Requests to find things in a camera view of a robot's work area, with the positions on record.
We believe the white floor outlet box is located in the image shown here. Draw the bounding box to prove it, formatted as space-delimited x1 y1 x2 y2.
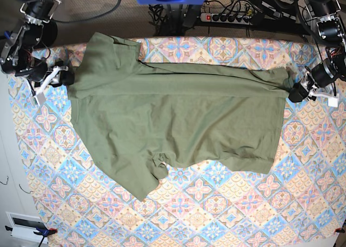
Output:
5 211 46 243

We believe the blue red clamp upper left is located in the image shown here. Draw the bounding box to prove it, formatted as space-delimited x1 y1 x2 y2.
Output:
0 31 18 43

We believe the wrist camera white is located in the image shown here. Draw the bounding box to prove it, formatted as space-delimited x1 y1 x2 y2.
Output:
31 93 46 106
328 97 339 108

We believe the white power strip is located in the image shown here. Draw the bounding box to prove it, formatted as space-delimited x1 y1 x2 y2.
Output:
200 13 251 25

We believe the olive green t-shirt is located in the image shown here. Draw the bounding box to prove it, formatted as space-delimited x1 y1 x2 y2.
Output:
68 33 293 200

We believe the patterned tablecloth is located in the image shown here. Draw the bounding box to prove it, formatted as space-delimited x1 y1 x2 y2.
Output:
6 36 346 247

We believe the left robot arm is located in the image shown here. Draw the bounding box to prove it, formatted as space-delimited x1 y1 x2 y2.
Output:
274 0 345 107

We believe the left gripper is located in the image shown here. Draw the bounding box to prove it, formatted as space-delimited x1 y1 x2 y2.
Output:
288 65 338 102

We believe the red clamp lower right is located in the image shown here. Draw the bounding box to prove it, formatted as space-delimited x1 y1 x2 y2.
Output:
335 228 345 233

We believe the blue red clamp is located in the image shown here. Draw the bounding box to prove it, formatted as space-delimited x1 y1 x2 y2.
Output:
5 226 57 246
0 31 18 43

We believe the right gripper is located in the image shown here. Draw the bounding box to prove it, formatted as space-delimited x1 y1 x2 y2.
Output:
26 65 75 96

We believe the blue red clamp lower left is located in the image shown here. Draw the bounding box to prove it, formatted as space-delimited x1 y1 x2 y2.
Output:
5 226 57 246

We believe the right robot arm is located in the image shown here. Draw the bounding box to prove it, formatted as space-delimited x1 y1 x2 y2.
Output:
1 0 75 96

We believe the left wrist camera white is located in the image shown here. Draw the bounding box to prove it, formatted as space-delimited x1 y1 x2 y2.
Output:
328 97 339 108

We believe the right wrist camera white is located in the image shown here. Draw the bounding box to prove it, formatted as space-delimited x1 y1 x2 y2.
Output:
31 93 46 106

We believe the black round stool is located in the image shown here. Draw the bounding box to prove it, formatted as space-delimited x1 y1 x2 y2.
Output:
34 21 58 49

